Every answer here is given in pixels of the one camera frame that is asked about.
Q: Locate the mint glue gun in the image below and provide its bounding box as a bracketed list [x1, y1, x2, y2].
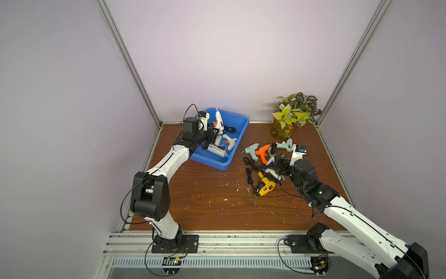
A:
[244, 143, 259, 162]
[275, 138, 293, 152]

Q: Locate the mint glue gun back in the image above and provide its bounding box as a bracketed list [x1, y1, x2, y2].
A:
[275, 138, 293, 152]

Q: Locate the potted green plant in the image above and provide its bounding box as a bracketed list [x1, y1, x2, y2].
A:
[270, 93, 322, 140]

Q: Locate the large white glue gun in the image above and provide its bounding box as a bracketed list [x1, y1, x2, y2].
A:
[207, 144, 230, 158]

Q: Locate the left control board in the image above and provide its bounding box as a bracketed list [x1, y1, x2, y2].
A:
[161, 257, 183, 277]

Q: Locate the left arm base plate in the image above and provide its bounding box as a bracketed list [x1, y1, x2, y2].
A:
[151, 234, 199, 253]

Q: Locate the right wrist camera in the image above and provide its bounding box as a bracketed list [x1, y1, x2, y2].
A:
[289, 144, 307, 167]

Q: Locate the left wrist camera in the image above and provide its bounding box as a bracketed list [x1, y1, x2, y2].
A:
[197, 111, 210, 131]

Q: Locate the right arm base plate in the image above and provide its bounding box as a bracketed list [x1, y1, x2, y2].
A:
[285, 234, 320, 253]

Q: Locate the control board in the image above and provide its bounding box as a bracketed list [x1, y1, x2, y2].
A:
[310, 254, 331, 276]
[161, 257, 183, 277]

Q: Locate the yellow glue gun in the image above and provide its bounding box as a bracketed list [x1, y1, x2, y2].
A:
[253, 172, 276, 197]

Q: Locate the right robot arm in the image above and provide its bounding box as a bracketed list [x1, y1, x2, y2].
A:
[274, 156, 430, 279]

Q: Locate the small white glue gun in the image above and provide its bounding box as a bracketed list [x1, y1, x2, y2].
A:
[213, 108, 224, 135]

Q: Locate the right control board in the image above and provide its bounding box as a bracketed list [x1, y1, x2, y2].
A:
[310, 254, 331, 276]

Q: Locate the blue plastic storage box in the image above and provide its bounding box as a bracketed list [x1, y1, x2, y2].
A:
[190, 109, 249, 171]

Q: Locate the mint glue gun left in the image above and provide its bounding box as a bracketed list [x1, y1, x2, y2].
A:
[244, 143, 259, 162]

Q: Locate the white glue gun orange trigger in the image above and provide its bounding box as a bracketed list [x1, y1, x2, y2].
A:
[222, 134, 238, 151]

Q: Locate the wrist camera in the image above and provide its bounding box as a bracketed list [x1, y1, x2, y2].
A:
[289, 144, 307, 167]
[197, 111, 210, 131]

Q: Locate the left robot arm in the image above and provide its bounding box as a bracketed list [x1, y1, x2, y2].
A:
[130, 117, 218, 246]

